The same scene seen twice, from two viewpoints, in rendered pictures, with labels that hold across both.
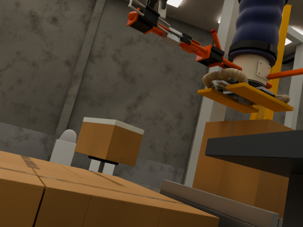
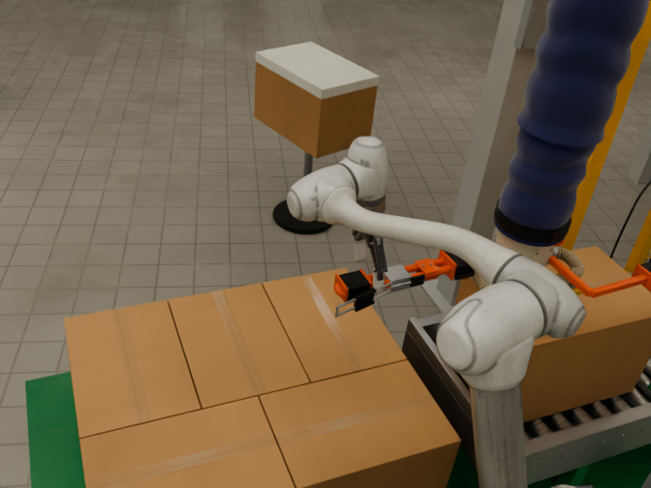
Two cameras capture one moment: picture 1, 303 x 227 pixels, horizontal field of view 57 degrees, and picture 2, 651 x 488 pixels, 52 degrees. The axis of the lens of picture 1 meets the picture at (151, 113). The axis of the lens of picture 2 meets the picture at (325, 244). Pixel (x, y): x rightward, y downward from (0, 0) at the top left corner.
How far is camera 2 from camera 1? 1.79 m
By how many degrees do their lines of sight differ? 46
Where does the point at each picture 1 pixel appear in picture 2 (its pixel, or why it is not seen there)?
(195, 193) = (445, 375)
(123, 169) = not seen: outside the picture
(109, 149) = (320, 140)
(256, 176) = not seen: hidden behind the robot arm
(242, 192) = not seen: hidden behind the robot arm
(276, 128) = (541, 349)
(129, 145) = (355, 116)
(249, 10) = (527, 174)
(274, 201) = (531, 405)
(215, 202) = (464, 402)
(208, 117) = (497, 106)
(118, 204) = (357, 473)
